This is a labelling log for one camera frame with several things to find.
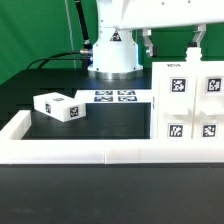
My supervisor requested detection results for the white cabinet top box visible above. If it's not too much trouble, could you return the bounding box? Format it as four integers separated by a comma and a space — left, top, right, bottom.
33, 92, 86, 122

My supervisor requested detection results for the white cabinet door panel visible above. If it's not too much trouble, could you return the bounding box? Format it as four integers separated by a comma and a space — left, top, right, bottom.
193, 75, 224, 139

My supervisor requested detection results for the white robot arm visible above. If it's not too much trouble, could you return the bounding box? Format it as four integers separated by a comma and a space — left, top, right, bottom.
88, 0, 224, 79

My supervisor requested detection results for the white U-shaped fence frame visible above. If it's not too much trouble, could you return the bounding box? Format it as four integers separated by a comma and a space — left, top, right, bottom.
0, 110, 224, 164

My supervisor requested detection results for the white marker base plate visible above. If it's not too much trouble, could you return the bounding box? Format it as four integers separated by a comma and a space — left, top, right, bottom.
74, 89, 153, 104

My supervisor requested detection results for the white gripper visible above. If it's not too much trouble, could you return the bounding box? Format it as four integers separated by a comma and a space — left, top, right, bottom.
113, 0, 224, 57

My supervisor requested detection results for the white cabinet body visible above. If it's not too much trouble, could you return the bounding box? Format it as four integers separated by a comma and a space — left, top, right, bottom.
150, 47, 224, 139

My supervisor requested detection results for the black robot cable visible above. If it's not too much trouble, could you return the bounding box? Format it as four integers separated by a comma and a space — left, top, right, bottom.
27, 0, 93, 70

